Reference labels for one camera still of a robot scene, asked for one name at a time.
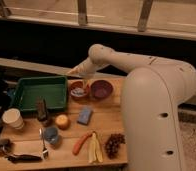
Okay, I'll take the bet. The white tapered gripper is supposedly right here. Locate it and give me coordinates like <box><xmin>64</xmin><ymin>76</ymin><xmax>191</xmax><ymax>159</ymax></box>
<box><xmin>68</xmin><ymin>57</ymin><xmax>98</xmax><ymax>88</ymax></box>

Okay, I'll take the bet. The yellow red apple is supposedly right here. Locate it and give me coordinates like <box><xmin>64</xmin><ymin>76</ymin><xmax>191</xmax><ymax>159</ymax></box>
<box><xmin>55</xmin><ymin>114</ymin><xmax>70</xmax><ymax>130</ymax></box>

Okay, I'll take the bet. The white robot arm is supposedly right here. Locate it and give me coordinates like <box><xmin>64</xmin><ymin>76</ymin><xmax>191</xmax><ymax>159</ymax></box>
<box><xmin>69</xmin><ymin>44</ymin><xmax>196</xmax><ymax>171</ymax></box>

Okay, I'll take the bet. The orange red bowl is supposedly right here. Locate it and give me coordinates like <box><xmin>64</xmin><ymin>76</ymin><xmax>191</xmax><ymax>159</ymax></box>
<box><xmin>69</xmin><ymin>81</ymin><xmax>89</xmax><ymax>100</ymax></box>

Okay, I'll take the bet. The purple bowl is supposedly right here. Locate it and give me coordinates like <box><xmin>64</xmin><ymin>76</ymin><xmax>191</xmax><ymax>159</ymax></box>
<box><xmin>90</xmin><ymin>80</ymin><xmax>113</xmax><ymax>99</ymax></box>

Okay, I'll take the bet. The green plastic tray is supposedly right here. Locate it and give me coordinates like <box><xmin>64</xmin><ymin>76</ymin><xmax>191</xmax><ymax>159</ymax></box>
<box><xmin>10</xmin><ymin>76</ymin><xmax>68</xmax><ymax>112</ymax></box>

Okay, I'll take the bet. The blue sponge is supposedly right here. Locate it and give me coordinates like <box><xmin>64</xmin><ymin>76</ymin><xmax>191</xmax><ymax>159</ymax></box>
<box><xmin>77</xmin><ymin>106</ymin><xmax>92</xmax><ymax>125</ymax></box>

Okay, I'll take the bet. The dark brown bottle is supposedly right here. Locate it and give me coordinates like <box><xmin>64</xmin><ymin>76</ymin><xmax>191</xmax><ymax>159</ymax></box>
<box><xmin>36</xmin><ymin>99</ymin><xmax>51</xmax><ymax>127</ymax></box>

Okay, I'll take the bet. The orange carrot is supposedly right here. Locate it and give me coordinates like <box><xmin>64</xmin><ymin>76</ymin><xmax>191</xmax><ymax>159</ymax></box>
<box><xmin>72</xmin><ymin>133</ymin><xmax>92</xmax><ymax>155</ymax></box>

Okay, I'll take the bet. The blue cup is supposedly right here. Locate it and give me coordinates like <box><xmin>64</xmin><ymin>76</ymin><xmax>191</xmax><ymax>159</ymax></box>
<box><xmin>43</xmin><ymin>127</ymin><xmax>59</xmax><ymax>145</ymax></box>

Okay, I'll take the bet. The metal fork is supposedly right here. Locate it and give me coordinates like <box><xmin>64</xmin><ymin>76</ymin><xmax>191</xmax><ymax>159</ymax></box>
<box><xmin>39</xmin><ymin>128</ymin><xmax>49</xmax><ymax>159</ymax></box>

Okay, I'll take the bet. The dark grape bunch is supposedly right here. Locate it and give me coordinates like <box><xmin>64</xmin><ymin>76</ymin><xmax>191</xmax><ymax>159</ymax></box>
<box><xmin>104</xmin><ymin>133</ymin><xmax>125</xmax><ymax>159</ymax></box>

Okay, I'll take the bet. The white paper cup stack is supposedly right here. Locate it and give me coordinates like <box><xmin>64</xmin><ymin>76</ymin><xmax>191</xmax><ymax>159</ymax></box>
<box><xmin>2</xmin><ymin>108</ymin><xmax>24</xmax><ymax>130</ymax></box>

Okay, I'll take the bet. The small dark object left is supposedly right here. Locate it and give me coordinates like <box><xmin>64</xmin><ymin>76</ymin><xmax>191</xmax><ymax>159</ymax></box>
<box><xmin>0</xmin><ymin>139</ymin><xmax>11</xmax><ymax>153</ymax></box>

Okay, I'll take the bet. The dark tool bottom left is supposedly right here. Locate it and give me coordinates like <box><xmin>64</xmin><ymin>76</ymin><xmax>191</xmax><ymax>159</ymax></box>
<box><xmin>7</xmin><ymin>154</ymin><xmax>42</xmax><ymax>163</ymax></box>

